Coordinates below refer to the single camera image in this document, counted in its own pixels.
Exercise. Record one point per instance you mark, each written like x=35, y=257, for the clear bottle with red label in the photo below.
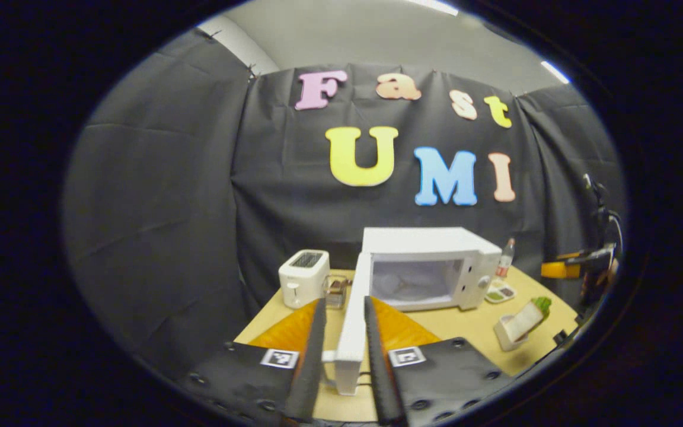
x=504, y=261

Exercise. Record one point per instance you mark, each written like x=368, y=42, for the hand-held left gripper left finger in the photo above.
x=309, y=367

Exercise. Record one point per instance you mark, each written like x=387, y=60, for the sandwich with green lettuce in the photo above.
x=534, y=314

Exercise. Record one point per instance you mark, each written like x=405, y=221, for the white divided dish of beans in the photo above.
x=500, y=293

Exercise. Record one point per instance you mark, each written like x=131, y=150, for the white rectangular plate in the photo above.
x=504, y=335

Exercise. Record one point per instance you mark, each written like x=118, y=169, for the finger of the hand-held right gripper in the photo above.
x=561, y=270

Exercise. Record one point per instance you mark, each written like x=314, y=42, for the small ceiling light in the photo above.
x=555, y=72

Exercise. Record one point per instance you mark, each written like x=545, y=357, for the black backdrop cloth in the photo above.
x=169, y=207

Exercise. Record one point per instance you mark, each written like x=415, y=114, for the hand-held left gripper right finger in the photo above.
x=380, y=379

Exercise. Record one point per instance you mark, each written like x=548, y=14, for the white toaster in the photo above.
x=303, y=279

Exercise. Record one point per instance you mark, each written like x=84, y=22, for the white microwave oven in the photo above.
x=424, y=240

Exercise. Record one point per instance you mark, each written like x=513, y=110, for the large ceiling light panel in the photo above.
x=433, y=6

